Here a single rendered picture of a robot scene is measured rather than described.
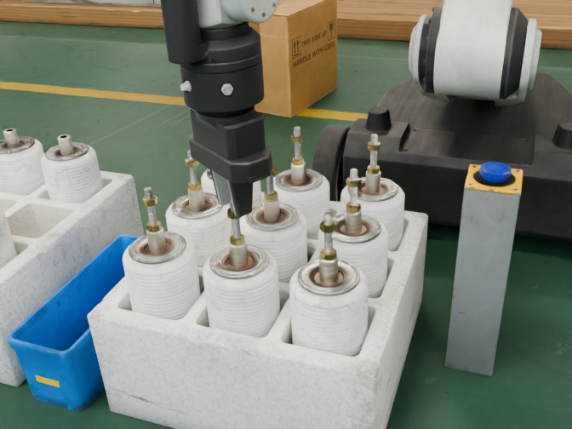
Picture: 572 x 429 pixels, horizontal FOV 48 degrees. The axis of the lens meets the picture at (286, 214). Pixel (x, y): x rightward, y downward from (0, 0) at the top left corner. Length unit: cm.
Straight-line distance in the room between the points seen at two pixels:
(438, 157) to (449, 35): 27
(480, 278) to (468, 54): 35
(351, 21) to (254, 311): 207
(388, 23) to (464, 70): 168
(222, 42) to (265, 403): 45
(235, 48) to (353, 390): 41
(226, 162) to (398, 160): 60
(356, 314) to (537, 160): 58
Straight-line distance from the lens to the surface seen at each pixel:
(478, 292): 95
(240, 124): 69
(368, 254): 86
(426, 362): 105
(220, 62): 67
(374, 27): 275
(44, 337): 107
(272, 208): 90
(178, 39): 65
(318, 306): 76
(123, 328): 88
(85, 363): 99
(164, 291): 86
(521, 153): 129
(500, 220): 89
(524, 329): 115
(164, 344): 86
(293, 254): 90
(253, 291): 80
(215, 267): 81
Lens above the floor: 71
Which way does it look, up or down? 30 degrees down
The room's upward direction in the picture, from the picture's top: 3 degrees counter-clockwise
